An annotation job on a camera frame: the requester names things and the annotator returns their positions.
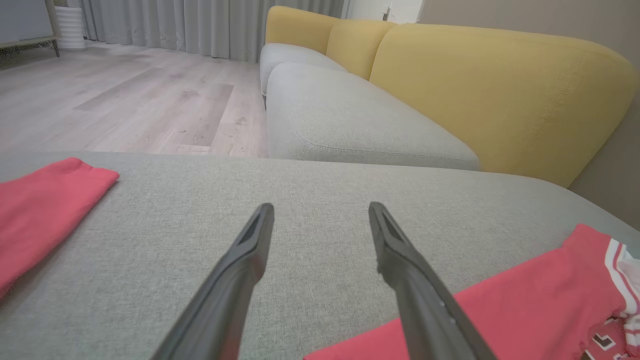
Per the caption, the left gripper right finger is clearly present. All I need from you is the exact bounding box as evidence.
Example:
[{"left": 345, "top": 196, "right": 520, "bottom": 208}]
[{"left": 368, "top": 201, "right": 499, "bottom": 360}]

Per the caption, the large yellow sofa backrest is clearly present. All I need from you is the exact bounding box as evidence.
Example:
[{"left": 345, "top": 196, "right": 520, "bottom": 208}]
[{"left": 369, "top": 23, "right": 640, "bottom": 189}]

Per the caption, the white ribbed cylinder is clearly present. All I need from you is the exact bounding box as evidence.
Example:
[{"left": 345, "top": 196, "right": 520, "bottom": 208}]
[{"left": 54, "top": 6, "right": 87, "bottom": 50}]

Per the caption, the small grey sofa seat cushion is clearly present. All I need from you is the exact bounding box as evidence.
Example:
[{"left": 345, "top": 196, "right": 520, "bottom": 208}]
[{"left": 259, "top": 43, "right": 348, "bottom": 98}]

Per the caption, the grey pleated curtain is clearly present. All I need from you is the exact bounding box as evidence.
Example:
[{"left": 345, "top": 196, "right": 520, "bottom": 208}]
[{"left": 80, "top": 0, "right": 346, "bottom": 63}]

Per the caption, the grey cabinet with wooden frame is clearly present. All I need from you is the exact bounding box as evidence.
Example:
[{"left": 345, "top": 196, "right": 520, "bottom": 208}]
[{"left": 0, "top": 0, "right": 61, "bottom": 58}]

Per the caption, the folded plain red garment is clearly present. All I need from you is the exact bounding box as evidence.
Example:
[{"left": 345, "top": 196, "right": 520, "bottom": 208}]
[{"left": 0, "top": 157, "right": 120, "bottom": 301}]

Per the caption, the red garment with white stripes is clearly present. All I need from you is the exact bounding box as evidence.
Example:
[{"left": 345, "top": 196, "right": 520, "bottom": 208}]
[{"left": 302, "top": 223, "right": 640, "bottom": 360}]

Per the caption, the large grey sofa seat cushion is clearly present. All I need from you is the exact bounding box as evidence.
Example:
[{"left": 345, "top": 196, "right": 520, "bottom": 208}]
[{"left": 265, "top": 62, "right": 481, "bottom": 172}]

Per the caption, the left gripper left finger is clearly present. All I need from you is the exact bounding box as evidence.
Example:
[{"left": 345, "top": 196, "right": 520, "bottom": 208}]
[{"left": 150, "top": 202, "right": 275, "bottom": 360}]

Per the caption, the narrow yellow sofa backrest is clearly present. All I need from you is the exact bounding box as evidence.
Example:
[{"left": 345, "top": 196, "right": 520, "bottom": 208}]
[{"left": 326, "top": 19, "right": 398, "bottom": 81}]

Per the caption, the white door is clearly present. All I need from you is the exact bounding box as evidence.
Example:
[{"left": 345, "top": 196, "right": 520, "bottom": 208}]
[{"left": 345, "top": 0, "right": 426, "bottom": 25}]

